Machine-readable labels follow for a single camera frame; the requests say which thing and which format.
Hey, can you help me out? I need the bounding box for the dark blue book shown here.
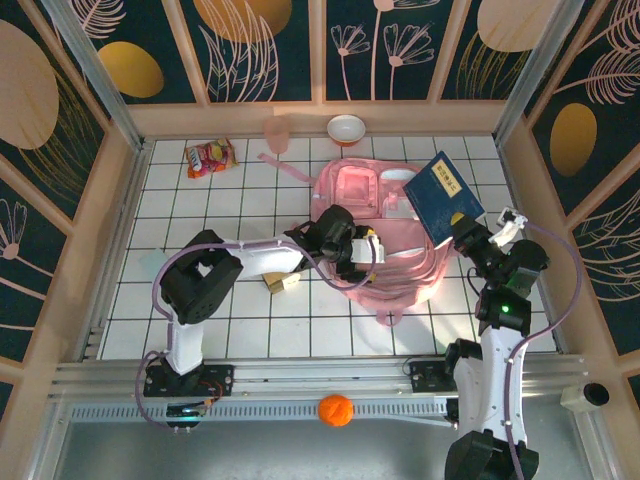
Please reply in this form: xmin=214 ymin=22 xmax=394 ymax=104
xmin=402 ymin=150 xmax=486 ymax=250

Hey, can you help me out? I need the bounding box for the pink backpack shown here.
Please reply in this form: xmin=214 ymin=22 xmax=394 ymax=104
xmin=257 ymin=152 xmax=459 ymax=326

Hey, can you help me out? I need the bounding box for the tan wooden block toy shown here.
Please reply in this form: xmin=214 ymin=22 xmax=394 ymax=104
xmin=262 ymin=272 xmax=301 ymax=295

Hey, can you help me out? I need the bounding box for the white orange bowl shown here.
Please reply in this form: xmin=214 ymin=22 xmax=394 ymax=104
xmin=327 ymin=113 xmax=365 ymax=147

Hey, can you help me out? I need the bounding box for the pink plastic cup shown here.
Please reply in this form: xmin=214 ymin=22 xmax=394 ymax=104
xmin=263 ymin=117 xmax=290 ymax=154

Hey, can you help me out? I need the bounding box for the orange snack bag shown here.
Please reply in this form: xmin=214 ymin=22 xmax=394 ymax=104
xmin=183 ymin=139 xmax=240 ymax=180

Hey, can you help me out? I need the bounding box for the orange ball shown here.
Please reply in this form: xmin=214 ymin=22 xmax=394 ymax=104
xmin=317 ymin=393 xmax=355 ymax=429

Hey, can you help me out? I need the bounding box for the left small control board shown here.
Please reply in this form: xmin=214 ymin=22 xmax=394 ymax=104
xmin=165 ymin=403 xmax=206 ymax=429

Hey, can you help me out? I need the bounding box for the thin black wire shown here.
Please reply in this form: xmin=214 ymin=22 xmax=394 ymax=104
xmin=467 ymin=267 xmax=489 ymax=296

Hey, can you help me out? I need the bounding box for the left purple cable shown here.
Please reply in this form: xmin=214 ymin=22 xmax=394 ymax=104
xmin=135 ymin=234 xmax=379 ymax=431

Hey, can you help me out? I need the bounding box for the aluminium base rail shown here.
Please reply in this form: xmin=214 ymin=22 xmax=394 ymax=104
xmin=47 ymin=355 xmax=586 ymax=401

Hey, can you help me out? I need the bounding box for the beige small camera device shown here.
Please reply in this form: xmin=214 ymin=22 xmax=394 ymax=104
xmin=559 ymin=382 xmax=611 ymax=414

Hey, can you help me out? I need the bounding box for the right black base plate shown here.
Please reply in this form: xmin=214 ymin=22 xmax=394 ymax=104
xmin=409 ymin=359 xmax=459 ymax=396

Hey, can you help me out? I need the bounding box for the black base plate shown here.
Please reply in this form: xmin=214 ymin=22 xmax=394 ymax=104
xmin=143 ymin=364 xmax=235 ymax=399
xmin=409 ymin=359 xmax=459 ymax=396

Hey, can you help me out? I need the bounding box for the aluminium corner post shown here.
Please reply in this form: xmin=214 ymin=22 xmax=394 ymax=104
xmin=42 ymin=0 xmax=147 ymax=151
xmin=492 ymin=0 xmax=586 ymax=144

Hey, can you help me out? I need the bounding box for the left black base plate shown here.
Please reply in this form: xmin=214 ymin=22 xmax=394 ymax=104
xmin=143 ymin=364 xmax=235 ymax=399

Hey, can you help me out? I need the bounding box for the slotted grey cable duct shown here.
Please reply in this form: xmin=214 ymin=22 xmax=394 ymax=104
xmin=67 ymin=398 xmax=454 ymax=426

